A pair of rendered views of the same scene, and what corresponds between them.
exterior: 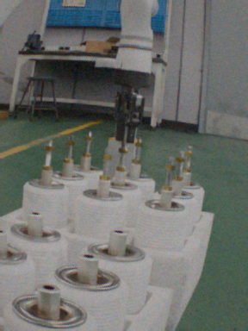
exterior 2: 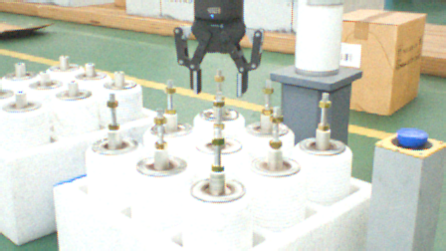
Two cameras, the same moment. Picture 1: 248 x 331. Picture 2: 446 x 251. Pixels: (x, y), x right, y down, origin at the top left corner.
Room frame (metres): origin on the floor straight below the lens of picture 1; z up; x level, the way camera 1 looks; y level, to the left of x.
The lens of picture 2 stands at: (1.56, -0.76, 0.58)
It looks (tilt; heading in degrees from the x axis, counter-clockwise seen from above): 19 degrees down; 121
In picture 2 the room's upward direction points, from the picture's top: straight up
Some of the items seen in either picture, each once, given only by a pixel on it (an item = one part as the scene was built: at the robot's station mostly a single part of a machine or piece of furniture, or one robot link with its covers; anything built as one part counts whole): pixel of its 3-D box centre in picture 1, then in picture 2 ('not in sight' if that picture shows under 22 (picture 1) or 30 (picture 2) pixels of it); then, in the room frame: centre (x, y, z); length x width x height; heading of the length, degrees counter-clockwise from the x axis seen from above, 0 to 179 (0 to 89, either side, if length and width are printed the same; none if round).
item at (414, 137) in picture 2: not in sight; (411, 138); (1.40, 0.00, 0.32); 0.04 x 0.04 x 0.02
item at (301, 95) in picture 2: not in sight; (313, 138); (1.11, 0.38, 0.15); 0.15 x 0.15 x 0.30; 82
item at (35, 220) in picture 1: (34, 224); (73, 89); (0.68, 0.11, 0.26); 0.02 x 0.02 x 0.03
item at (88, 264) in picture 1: (88, 269); not in sight; (0.53, 0.03, 0.26); 0.02 x 0.02 x 0.03
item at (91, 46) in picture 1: (100, 45); not in sight; (5.74, 0.42, 0.87); 0.40 x 0.30 x 0.23; 68
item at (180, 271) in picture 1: (112, 256); (218, 235); (1.10, 0.00, 0.09); 0.39 x 0.39 x 0.18; 76
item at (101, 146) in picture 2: (164, 206); (114, 146); (0.95, -0.08, 0.25); 0.08 x 0.08 x 0.01
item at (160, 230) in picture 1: (157, 251); (117, 197); (0.95, -0.08, 0.16); 0.10 x 0.10 x 0.18
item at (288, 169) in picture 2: (134, 177); (275, 166); (1.21, -0.03, 0.25); 0.08 x 0.08 x 0.01
